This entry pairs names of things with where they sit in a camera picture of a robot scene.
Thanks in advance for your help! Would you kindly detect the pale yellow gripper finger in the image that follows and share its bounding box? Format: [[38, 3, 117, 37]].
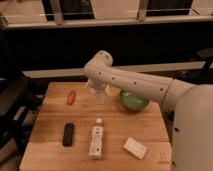
[[85, 82, 92, 88], [105, 85, 110, 96]]

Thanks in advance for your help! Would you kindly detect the orange red pepper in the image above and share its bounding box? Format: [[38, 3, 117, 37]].
[[67, 90, 76, 105]]

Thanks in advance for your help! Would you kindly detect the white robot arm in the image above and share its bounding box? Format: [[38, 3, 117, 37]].
[[84, 50, 213, 171]]

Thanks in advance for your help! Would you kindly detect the white sponge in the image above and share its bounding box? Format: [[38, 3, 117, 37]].
[[123, 137, 148, 159]]

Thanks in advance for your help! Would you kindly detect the clear plastic cup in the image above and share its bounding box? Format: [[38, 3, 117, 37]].
[[95, 93, 105, 104]]

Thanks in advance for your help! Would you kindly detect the green bowl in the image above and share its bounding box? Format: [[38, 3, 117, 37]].
[[119, 90, 149, 111]]

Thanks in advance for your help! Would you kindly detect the white plastic bottle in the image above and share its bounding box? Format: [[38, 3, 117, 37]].
[[89, 118, 104, 159]]

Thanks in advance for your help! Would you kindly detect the black rectangular remote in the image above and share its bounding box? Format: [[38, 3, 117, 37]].
[[62, 123, 74, 147]]

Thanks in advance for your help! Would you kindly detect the black chair left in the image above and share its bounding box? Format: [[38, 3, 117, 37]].
[[0, 77, 42, 154]]

